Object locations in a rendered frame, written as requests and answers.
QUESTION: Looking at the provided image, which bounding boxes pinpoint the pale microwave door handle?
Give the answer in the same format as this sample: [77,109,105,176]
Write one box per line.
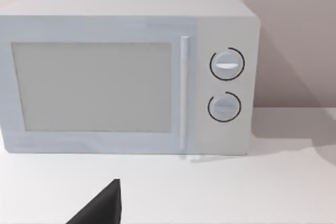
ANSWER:
[180,35,190,154]

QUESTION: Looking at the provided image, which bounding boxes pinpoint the pale microwave door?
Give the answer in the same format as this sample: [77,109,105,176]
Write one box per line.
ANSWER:
[0,15,198,155]

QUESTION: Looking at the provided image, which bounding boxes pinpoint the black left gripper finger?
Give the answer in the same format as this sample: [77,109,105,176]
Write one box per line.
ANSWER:
[65,178,123,224]

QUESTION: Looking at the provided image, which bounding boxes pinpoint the pale microwave oven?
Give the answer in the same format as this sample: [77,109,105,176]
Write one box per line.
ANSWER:
[0,0,261,157]

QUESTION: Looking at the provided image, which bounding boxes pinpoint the pale microwave knob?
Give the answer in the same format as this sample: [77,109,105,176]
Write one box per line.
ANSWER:
[207,91,242,123]
[209,47,245,81]

